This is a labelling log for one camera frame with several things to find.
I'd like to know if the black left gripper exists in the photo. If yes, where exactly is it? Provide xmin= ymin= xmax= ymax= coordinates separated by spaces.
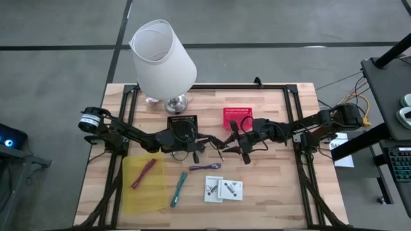
xmin=159 ymin=128 xmax=225 ymax=164

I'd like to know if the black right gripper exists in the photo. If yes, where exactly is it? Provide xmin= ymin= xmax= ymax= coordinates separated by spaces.
xmin=222 ymin=119 xmax=270 ymax=165

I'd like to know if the purple cable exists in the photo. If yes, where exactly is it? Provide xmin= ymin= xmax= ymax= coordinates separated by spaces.
xmin=188 ymin=162 xmax=222 ymax=171

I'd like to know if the white card reader box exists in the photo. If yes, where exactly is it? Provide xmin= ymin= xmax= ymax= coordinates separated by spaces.
xmin=204 ymin=175 xmax=224 ymax=203
xmin=217 ymin=179 xmax=244 ymax=201

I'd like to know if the teal marker pen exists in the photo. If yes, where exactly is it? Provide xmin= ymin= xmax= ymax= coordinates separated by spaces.
xmin=170 ymin=171 xmax=188 ymax=209

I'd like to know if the yellow translucent plastic bin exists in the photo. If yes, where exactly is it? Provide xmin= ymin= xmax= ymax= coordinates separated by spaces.
xmin=121 ymin=155 xmax=168 ymax=215

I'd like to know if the red plastic slotted basket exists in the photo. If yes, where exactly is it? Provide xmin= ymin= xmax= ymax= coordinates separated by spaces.
xmin=222 ymin=107 xmax=254 ymax=131

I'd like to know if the black plastic slotted basket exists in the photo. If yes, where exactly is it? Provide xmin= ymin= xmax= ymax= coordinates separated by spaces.
xmin=166 ymin=114 xmax=199 ymax=138

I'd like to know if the white shade silver table lamp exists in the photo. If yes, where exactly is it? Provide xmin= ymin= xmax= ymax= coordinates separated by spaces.
xmin=128 ymin=19 xmax=198 ymax=115

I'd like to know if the white printed paper sheet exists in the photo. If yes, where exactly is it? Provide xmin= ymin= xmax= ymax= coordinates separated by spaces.
xmin=329 ymin=132 xmax=355 ymax=169

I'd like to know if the dark grey side desk top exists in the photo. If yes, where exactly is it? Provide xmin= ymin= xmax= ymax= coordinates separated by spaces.
xmin=360 ymin=56 xmax=411 ymax=142

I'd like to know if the black backlit keyboard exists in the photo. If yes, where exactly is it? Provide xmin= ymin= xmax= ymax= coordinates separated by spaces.
xmin=387 ymin=146 xmax=411 ymax=184

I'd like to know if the large white grey device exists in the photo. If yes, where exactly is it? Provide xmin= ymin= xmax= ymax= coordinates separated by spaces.
xmin=395 ymin=107 xmax=411 ymax=130

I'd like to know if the small white grey device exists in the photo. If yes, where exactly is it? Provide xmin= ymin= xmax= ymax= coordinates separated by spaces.
xmin=399 ymin=92 xmax=411 ymax=108

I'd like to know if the black diagonal pole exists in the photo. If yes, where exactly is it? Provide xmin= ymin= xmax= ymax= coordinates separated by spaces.
xmin=374 ymin=33 xmax=411 ymax=70

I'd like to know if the dark metal cart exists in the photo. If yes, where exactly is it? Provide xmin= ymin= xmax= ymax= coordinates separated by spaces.
xmin=0 ymin=144 xmax=53 ymax=231

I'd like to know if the black computer with blue light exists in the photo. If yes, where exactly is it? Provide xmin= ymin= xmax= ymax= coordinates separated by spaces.
xmin=0 ymin=123 xmax=28 ymax=150

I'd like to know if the black aluminium table frame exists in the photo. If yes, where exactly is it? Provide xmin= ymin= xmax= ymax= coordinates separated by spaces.
xmin=75 ymin=83 xmax=351 ymax=231

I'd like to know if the yellow floor cable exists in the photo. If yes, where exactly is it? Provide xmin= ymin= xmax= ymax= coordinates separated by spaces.
xmin=337 ymin=92 xmax=372 ymax=127

